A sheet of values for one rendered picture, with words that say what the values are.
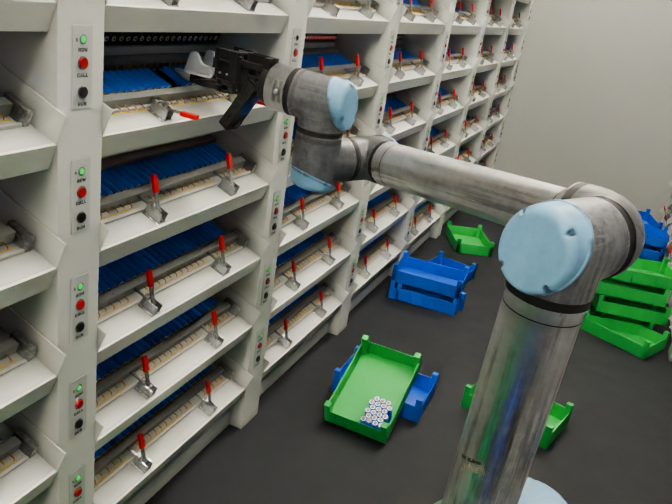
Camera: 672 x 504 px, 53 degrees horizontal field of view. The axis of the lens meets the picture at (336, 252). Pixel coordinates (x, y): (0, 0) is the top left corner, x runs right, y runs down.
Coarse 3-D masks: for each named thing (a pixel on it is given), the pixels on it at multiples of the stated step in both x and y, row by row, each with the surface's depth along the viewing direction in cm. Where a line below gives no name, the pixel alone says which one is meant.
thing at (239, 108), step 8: (248, 88) 131; (240, 96) 132; (248, 96) 131; (256, 96) 133; (232, 104) 133; (240, 104) 132; (248, 104) 133; (232, 112) 134; (240, 112) 134; (248, 112) 137; (224, 120) 135; (232, 120) 134; (240, 120) 136; (224, 128) 136; (232, 128) 136
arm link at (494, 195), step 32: (384, 160) 130; (416, 160) 125; (448, 160) 121; (416, 192) 126; (448, 192) 118; (480, 192) 112; (512, 192) 108; (544, 192) 104; (576, 192) 99; (608, 192) 96; (640, 224) 91
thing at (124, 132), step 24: (120, 48) 131; (144, 48) 137; (168, 48) 144; (192, 48) 152; (120, 120) 116; (144, 120) 121; (192, 120) 131; (216, 120) 140; (264, 120) 161; (120, 144) 115; (144, 144) 122
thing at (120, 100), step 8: (168, 88) 130; (176, 88) 132; (184, 88) 134; (192, 88) 136; (200, 88) 138; (208, 88) 141; (104, 96) 115; (112, 96) 116; (120, 96) 118; (128, 96) 119; (136, 96) 121; (144, 96) 123; (152, 96) 125; (160, 96) 127; (168, 96) 129; (176, 96) 132; (184, 96) 134; (192, 96) 137; (200, 96) 138; (224, 96) 145; (112, 104) 116; (120, 104) 118; (128, 104) 120; (136, 104) 122; (144, 104) 124; (128, 112) 118
